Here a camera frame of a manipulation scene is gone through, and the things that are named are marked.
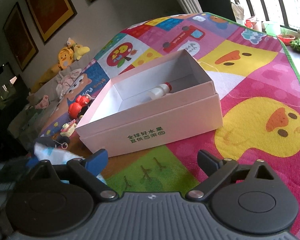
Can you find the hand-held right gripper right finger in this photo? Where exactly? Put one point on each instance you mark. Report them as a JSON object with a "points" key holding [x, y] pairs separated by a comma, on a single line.
{"points": [[206, 160]]}

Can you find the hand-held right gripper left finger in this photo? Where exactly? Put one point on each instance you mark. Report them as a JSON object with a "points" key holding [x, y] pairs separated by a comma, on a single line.
{"points": [[100, 159]]}

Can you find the pink cardboard box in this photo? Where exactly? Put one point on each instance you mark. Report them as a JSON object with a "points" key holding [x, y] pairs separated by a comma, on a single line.
{"points": [[165, 120]]}

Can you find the small white green cake toy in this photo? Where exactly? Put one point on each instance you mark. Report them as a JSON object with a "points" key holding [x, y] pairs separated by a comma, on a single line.
{"points": [[68, 128]]}

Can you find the white blue patterned cloth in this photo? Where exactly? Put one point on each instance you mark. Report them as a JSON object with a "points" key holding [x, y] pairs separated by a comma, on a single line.
{"points": [[52, 155]]}

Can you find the red toy figure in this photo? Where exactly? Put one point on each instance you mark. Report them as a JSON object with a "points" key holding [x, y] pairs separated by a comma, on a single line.
{"points": [[77, 107]]}

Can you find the small pink plush toy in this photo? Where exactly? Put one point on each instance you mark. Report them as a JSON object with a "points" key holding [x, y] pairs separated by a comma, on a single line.
{"points": [[42, 102]]}

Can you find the pink crumpled clothes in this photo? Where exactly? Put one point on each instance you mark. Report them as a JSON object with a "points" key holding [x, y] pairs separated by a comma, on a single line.
{"points": [[67, 82]]}

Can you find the small white red-capped bottle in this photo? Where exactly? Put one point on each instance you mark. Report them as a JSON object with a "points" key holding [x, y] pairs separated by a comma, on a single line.
{"points": [[161, 89]]}

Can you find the grey sofa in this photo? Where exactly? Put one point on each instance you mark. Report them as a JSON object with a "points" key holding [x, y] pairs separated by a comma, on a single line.
{"points": [[25, 120]]}

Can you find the colourful cartoon play mat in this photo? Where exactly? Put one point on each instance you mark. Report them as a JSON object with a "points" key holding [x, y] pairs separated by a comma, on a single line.
{"points": [[252, 80]]}

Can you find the long yellow plush pillow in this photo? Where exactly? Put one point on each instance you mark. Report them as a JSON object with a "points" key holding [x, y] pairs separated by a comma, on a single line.
{"points": [[50, 73]]}

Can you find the orange tiger plush toy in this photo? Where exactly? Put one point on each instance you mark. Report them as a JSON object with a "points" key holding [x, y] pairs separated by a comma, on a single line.
{"points": [[65, 58]]}

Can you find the dark furniture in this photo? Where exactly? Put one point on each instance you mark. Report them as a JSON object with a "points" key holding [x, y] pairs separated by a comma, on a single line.
{"points": [[5, 110]]}

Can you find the yellow duck plush toy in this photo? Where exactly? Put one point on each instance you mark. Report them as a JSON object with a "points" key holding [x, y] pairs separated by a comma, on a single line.
{"points": [[80, 51]]}

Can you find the red flower pot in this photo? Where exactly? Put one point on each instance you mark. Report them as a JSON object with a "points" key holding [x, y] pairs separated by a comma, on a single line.
{"points": [[251, 23]]}

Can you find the red bowl with plant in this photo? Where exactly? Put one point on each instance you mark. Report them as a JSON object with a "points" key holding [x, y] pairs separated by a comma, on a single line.
{"points": [[286, 38]]}

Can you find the green plastic basin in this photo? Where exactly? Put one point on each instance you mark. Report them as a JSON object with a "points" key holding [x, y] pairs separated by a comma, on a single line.
{"points": [[272, 28]]}

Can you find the green leafy plant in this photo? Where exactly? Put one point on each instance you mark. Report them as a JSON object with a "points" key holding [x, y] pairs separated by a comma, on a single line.
{"points": [[298, 45]]}

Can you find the white crumpled bag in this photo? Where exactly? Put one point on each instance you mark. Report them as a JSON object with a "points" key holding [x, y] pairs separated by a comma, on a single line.
{"points": [[238, 12]]}

